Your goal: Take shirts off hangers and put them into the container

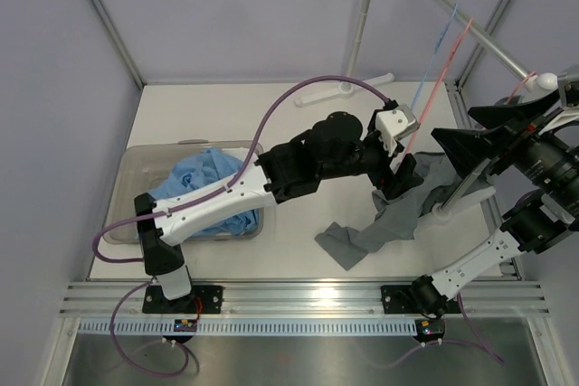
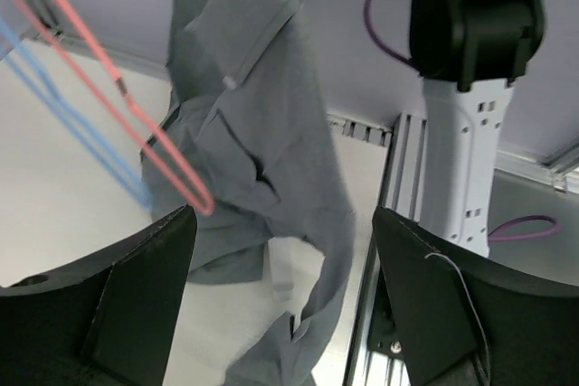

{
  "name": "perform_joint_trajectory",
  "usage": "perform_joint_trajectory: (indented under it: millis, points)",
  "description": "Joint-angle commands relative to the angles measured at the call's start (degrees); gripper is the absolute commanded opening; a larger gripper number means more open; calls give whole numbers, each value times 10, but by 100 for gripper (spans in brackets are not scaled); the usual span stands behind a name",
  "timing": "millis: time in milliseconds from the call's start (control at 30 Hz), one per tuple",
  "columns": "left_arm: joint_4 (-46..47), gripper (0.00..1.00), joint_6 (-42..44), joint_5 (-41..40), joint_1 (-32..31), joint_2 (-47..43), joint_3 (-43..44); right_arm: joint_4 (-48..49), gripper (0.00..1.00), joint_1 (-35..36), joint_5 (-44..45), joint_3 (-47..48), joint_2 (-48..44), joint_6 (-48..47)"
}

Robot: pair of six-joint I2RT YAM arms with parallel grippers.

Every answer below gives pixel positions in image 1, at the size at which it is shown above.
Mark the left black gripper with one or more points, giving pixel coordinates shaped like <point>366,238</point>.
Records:
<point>391,183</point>

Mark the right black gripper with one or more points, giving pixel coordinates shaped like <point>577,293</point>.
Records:
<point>471,147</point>

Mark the grey shirt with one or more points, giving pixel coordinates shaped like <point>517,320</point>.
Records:
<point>395,219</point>

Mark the pink hanger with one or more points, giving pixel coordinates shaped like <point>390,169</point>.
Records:
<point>520,86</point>
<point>456,45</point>

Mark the blue wire hanger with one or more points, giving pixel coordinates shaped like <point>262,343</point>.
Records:
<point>436,50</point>

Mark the white shirt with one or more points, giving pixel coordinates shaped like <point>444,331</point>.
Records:
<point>242,152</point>

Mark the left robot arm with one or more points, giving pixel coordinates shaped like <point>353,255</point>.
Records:
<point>338,146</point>

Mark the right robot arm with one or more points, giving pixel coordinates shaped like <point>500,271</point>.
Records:
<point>535,224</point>

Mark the white clothes rack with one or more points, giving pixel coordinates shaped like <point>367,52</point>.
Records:
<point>485,41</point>

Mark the grey transparent plastic bin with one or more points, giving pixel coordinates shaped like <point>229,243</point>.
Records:
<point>169,170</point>

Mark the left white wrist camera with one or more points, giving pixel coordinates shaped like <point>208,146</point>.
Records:
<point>394,125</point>

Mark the aluminium mounting rail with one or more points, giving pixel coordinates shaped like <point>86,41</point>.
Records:
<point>318,299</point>

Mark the white slotted cable duct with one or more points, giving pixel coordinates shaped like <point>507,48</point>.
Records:
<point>251,327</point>

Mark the left aluminium frame post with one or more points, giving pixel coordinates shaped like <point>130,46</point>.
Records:
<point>110,29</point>

